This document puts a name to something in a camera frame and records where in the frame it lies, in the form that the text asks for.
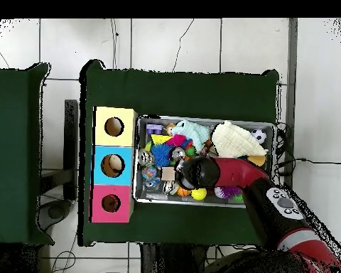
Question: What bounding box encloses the shallow metal mesh bin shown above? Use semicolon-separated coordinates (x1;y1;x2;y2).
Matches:
133;114;276;208

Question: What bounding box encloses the blue spiky rubber ball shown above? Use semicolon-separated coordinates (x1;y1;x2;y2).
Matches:
151;143;173;167

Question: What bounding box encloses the yellow cheese wedge toy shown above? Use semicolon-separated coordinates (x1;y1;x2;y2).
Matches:
151;134;174;144

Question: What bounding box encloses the small wooden cube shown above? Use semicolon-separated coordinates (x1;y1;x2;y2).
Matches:
161;166;176;181

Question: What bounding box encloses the mint knitted cloth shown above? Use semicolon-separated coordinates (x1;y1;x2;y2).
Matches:
171;119;211;151

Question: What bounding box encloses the yellow ball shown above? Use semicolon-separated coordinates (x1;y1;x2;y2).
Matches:
190;187;207;200

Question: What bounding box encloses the dark green table cloth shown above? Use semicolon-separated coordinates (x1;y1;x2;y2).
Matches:
77;60;281;252

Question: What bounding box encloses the cream knitted cloth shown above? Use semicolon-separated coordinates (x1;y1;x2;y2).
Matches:
211;120;269;159

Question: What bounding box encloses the purple spiky monster toy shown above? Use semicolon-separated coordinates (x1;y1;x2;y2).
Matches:
214;186;243;199

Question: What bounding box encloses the pale orange foam ball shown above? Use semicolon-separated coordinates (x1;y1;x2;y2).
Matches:
247;154;266;167

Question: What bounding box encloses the small soccer ball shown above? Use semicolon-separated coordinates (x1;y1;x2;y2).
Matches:
250;128;267;144

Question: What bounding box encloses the green cloth side table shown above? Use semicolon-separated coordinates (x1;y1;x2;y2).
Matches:
0;63;55;245

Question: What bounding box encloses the black power cable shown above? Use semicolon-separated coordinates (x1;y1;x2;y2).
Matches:
275;122;341;177

